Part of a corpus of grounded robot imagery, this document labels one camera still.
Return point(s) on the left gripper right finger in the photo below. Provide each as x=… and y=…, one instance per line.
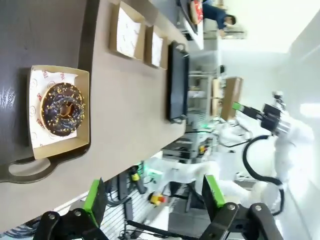
x=212, y=197

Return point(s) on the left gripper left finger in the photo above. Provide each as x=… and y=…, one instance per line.
x=96, y=200

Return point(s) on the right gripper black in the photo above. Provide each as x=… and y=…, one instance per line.
x=270, y=116

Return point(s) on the brown cardboard food box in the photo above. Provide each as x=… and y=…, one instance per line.
x=113, y=30
x=83, y=107
x=147, y=47

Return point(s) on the chocolate donut yellow sprinkles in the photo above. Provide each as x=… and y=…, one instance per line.
x=50, y=105

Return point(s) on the black donut tray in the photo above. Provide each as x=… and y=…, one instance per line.
x=186, y=17

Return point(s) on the red glazed donut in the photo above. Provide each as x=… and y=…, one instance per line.
x=197, y=10

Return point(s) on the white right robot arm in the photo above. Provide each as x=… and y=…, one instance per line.
x=297, y=140

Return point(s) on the dark brown serving tray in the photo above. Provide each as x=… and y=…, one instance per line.
x=178, y=87
x=37, y=30

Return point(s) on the large brown cardboard panel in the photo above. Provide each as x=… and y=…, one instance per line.
x=231, y=100

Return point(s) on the brown cardboard carton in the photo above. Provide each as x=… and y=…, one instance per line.
x=216, y=107
x=216, y=88

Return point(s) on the black tool yellow label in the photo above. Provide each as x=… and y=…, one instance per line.
x=136, y=177

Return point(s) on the yellow red emergency stop button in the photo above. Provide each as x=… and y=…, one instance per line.
x=157, y=198

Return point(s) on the white side table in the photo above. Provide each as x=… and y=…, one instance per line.
x=202, y=42

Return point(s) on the person in blue top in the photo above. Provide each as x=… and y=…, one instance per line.
x=217, y=12

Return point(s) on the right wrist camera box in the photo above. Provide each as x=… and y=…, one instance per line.
x=278, y=97

